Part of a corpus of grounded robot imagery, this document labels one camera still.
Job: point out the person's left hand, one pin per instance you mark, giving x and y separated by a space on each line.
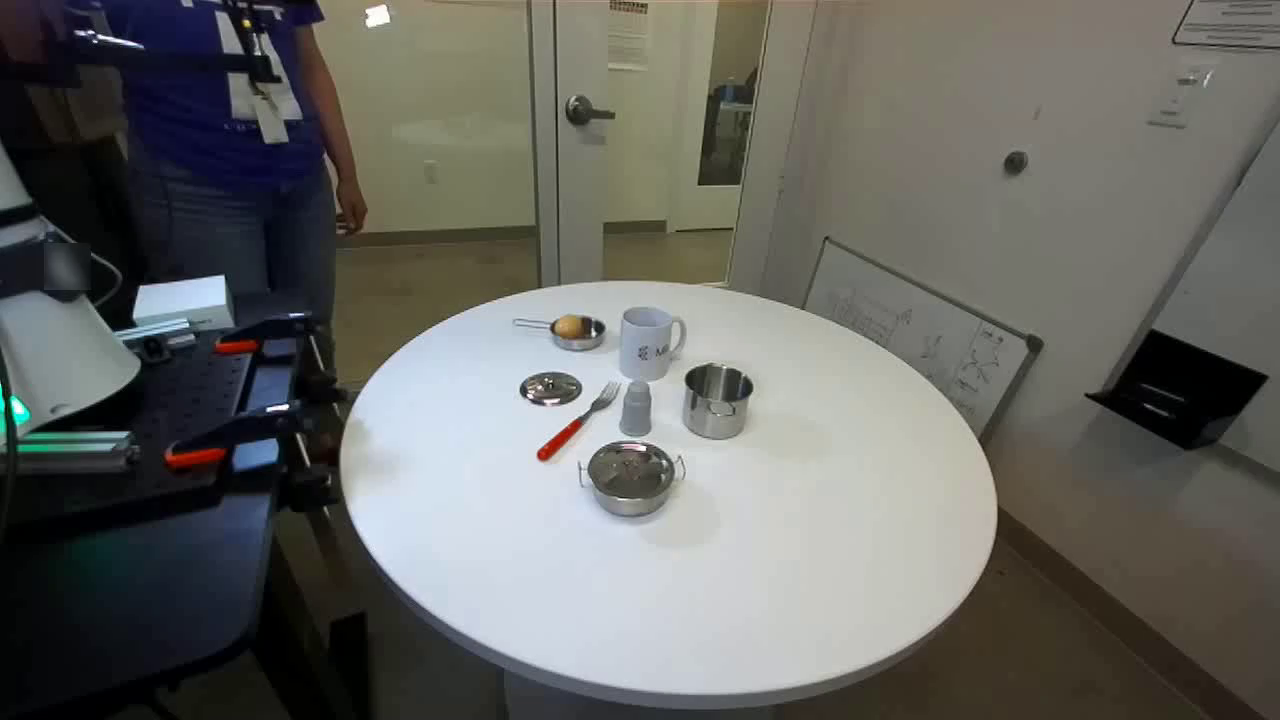
351 207

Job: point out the grey salt and pepper shaker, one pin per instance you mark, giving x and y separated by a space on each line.
638 411

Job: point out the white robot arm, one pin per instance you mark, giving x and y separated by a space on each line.
60 353

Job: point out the white id badge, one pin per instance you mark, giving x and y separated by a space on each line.
269 99

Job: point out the person in blue shirt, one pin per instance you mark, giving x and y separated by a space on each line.
186 123

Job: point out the white cardboard box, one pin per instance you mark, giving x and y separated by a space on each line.
180 302

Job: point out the brown egg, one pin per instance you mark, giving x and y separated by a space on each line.
571 324

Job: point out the small steel pan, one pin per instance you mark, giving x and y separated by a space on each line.
576 345

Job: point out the small dark bowl left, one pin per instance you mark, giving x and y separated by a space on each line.
550 391

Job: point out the white door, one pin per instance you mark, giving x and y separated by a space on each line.
624 134

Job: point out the stainless steel cup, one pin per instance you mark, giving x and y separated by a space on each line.
718 406

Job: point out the black robot cart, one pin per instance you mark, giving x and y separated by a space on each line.
122 572

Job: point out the black open case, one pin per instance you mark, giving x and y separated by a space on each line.
1174 391

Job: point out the aluminium rail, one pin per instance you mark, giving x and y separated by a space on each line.
66 451

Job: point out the whiteboard leaning on wall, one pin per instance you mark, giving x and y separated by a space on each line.
920 332

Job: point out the round dark wall knob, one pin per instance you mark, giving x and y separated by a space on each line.
1013 162

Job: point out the white light switch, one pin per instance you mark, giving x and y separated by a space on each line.
1183 99

